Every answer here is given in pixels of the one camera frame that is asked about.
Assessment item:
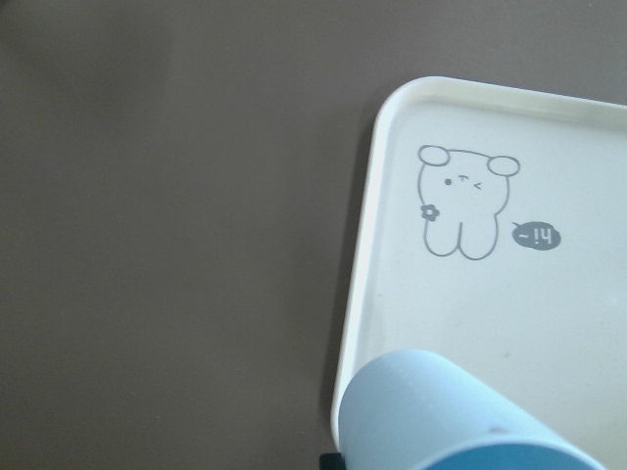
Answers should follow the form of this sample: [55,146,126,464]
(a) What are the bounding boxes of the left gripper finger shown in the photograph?
[318,452,342,470]

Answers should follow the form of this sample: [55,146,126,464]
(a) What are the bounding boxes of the blue plastic cup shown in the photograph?
[338,350,601,469]

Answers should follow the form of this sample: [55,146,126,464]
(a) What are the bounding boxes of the cream rabbit tray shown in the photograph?
[334,76,626,468]

